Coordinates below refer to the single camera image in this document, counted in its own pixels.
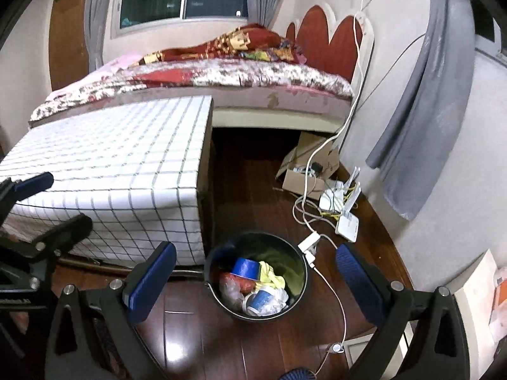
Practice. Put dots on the brown wooden door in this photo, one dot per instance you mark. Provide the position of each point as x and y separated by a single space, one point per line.
67 39

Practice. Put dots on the yellow cloth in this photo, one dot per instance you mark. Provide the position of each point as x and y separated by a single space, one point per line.
271 279

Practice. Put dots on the mattress with floral sheet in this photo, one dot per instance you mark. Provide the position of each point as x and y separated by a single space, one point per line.
237 75

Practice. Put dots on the white modem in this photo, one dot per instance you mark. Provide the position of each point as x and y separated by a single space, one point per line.
348 225

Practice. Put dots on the white checked tablecloth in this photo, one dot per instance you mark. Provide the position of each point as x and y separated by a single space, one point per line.
119 158

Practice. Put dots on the white router with antennas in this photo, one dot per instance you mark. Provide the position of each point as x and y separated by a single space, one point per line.
330 200

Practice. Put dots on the white box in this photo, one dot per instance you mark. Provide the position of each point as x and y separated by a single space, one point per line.
475 285

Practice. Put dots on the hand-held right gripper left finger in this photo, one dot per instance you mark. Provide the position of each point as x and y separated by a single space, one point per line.
152 281

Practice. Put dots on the red patterned blanket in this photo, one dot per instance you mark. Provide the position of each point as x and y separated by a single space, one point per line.
222 43

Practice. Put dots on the white flat board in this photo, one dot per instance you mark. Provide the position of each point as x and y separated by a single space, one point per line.
356 350

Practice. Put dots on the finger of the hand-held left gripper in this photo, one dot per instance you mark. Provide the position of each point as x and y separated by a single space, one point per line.
71 231
35 184

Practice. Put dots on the orange plastic bag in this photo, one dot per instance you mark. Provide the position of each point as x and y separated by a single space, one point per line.
237 281

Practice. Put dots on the blue paper cup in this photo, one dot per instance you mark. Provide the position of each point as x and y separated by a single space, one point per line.
261 299
245 267

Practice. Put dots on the cardboard box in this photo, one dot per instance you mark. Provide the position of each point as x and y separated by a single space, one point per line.
301 184

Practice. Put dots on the wide sliding glass window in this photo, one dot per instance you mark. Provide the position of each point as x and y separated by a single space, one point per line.
154 0

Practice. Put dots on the blue ribbed object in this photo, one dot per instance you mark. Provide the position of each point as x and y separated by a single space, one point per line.
297 375

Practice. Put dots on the red scalloped headboard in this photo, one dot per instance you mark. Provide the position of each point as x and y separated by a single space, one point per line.
340 43

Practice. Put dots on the black waste bin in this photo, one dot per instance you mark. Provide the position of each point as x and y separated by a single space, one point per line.
253 241

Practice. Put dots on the white power strip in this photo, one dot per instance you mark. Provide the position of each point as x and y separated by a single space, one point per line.
309 243

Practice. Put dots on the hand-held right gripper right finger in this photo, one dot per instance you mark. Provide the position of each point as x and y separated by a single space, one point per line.
358 281

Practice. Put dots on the colourful printed pillow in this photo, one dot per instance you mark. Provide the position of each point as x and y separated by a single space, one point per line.
277 49

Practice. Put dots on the clear plastic bag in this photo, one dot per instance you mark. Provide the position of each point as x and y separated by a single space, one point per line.
231 295

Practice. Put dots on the white tissue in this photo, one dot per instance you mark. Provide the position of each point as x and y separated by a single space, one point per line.
279 297

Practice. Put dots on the pink cloth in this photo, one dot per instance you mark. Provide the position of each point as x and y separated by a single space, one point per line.
122 61

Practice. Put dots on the white bed frame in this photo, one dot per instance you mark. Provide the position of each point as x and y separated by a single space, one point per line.
277 120

